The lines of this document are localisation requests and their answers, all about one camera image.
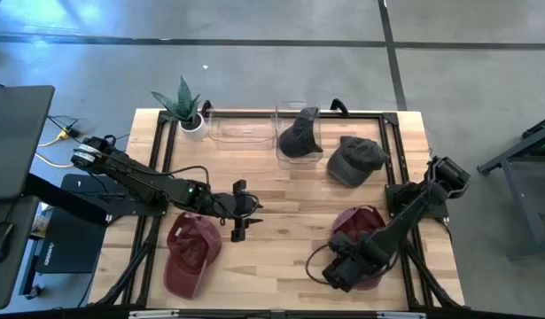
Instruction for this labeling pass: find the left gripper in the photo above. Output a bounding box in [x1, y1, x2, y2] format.
[218, 179, 264, 243]

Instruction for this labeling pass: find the black aluminium frame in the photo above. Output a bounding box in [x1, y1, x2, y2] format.
[90, 109, 466, 311]

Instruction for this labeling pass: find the black desk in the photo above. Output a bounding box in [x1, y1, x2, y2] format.
[0, 194, 41, 311]

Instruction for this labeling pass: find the yellow cable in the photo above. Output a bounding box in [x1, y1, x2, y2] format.
[35, 131, 68, 148]
[35, 152, 74, 169]

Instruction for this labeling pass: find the grey metal cart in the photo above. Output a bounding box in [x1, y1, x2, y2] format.
[477, 113, 545, 258]

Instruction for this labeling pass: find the olive green baseball cap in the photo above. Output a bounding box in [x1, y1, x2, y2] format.
[326, 136, 391, 189]

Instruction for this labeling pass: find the maroon baseball cap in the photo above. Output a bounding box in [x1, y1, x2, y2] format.
[330, 204, 388, 292]
[163, 211, 223, 300]

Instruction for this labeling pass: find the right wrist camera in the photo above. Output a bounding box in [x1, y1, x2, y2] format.
[328, 232, 360, 258]

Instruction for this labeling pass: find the dark grey desk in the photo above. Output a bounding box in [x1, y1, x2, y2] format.
[0, 85, 56, 201]

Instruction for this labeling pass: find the snake plant in white pot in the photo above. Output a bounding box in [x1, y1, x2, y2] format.
[150, 74, 208, 143]

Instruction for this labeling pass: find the black support beam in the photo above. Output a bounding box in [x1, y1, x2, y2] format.
[23, 172, 113, 227]

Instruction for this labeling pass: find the black equipment case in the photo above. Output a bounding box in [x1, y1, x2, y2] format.
[35, 206, 108, 275]

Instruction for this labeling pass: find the black crossbar with silver brackets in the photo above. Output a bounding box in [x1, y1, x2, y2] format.
[0, 305, 545, 319]

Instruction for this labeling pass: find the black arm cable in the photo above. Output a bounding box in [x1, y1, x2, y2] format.
[304, 242, 344, 285]
[116, 150, 211, 185]

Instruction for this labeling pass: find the clear plastic bin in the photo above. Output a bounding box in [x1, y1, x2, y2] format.
[274, 100, 325, 171]
[207, 108, 277, 152]

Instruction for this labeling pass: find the dark grey baseball cap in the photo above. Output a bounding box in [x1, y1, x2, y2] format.
[278, 105, 324, 159]

